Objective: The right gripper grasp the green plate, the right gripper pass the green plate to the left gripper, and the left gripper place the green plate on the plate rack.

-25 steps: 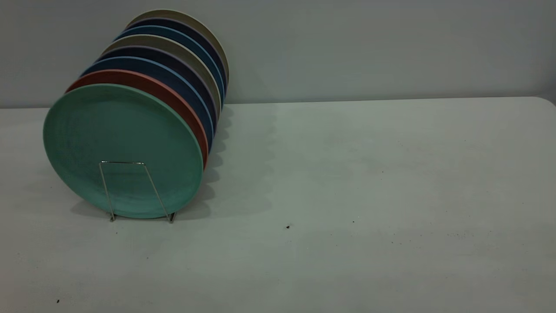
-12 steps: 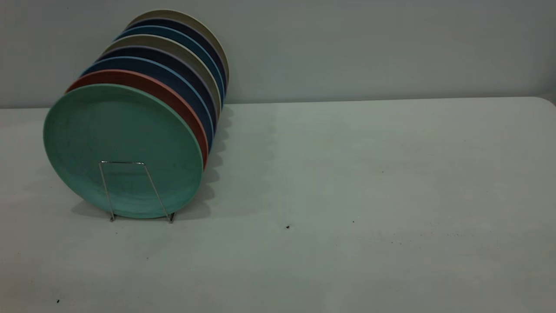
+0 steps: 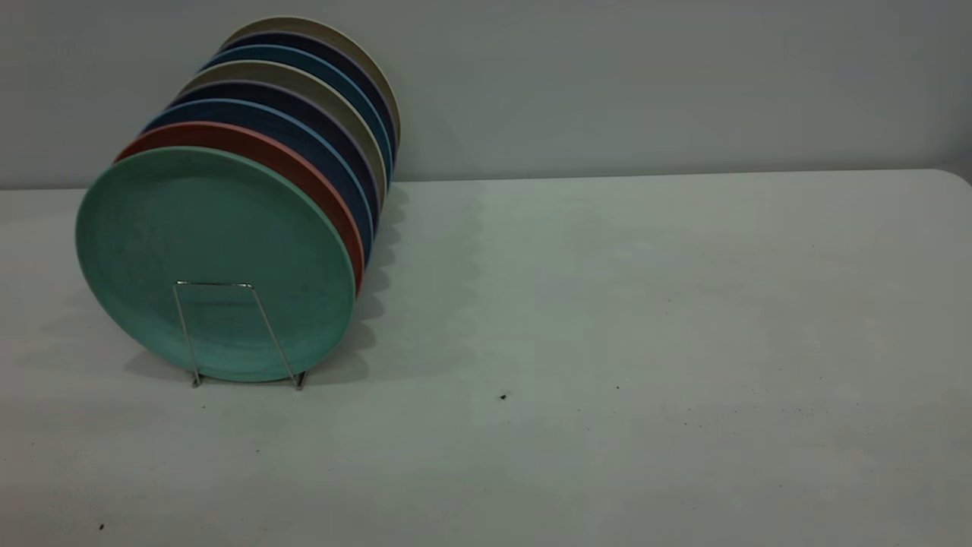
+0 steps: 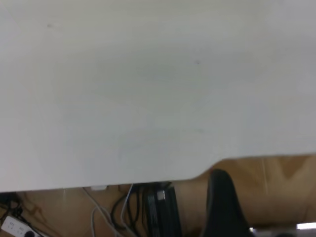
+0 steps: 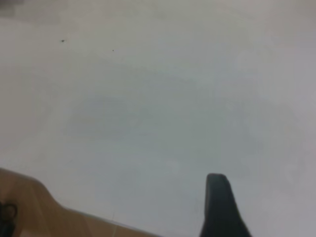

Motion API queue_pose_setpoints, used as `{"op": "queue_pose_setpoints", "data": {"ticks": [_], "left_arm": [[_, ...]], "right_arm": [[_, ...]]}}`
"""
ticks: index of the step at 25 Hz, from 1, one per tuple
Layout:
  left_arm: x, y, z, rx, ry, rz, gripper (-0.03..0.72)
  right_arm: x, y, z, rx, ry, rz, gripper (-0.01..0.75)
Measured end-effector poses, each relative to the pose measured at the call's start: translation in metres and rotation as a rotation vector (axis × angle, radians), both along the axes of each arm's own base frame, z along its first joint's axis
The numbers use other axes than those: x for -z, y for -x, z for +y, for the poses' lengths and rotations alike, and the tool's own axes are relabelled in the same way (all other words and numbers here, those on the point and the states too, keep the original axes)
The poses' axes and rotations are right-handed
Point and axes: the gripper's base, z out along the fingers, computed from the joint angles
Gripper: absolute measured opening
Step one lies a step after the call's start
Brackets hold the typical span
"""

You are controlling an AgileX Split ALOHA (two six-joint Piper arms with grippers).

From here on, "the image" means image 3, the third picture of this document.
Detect green plate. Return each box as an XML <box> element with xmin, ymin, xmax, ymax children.
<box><xmin>75</xmin><ymin>147</ymin><xmax>356</xmax><ymax>383</ymax></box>

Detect pink plate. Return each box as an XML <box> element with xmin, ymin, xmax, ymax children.
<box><xmin>114</xmin><ymin>122</ymin><xmax>366</xmax><ymax>299</ymax></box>

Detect blue plate with light rim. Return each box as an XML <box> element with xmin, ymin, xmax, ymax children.
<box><xmin>143</xmin><ymin>99</ymin><xmax>375</xmax><ymax>264</ymax></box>

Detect dark purple plate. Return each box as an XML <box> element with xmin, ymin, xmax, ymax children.
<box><xmin>170</xmin><ymin>80</ymin><xmax>381</xmax><ymax>230</ymax></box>
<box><xmin>219</xmin><ymin>30</ymin><xmax>398</xmax><ymax>166</ymax></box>

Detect teal blue plate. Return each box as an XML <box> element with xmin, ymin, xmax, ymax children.
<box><xmin>200</xmin><ymin>44</ymin><xmax>394</xmax><ymax>185</ymax></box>

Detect beige plate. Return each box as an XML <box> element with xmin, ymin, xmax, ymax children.
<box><xmin>220</xmin><ymin>16</ymin><xmax>401</xmax><ymax>147</ymax></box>
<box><xmin>176</xmin><ymin>60</ymin><xmax>389</xmax><ymax>207</ymax></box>

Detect metal wire plate rack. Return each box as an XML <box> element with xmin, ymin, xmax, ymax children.
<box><xmin>173</xmin><ymin>280</ymin><xmax>308</xmax><ymax>390</ymax></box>

